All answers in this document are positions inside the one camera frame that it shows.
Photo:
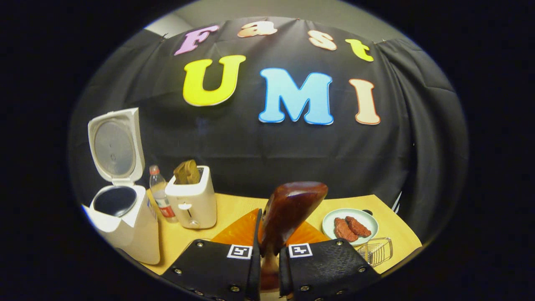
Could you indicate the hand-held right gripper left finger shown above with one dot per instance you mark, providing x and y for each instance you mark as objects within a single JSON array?
[{"x": 209, "y": 269}]

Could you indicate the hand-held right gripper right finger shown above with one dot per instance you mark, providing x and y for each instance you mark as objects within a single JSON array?
[{"x": 330, "y": 271}]

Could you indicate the brown wooden spoon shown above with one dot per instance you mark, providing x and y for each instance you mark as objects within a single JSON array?
[{"x": 288, "y": 209}]

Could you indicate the white rice cooker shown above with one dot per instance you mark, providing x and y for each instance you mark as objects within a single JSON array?
[{"x": 133, "y": 234}]

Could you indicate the red meat piece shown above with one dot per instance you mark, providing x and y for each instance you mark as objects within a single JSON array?
[
  {"x": 345, "y": 230},
  {"x": 359, "y": 227}
]

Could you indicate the pale green plate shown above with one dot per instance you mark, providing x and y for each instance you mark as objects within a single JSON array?
[{"x": 330, "y": 221}]

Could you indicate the white toaster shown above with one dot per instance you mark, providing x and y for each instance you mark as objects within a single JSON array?
[{"x": 196, "y": 205}]

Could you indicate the plastic bottle with red label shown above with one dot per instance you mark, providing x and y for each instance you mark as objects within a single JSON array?
[{"x": 161, "y": 196}]

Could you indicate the brown toast slice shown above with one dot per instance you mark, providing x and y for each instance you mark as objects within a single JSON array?
[
  {"x": 193, "y": 171},
  {"x": 180, "y": 173}
]

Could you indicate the black backdrop cloth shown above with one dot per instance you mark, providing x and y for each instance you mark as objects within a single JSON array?
[{"x": 259, "y": 159}]

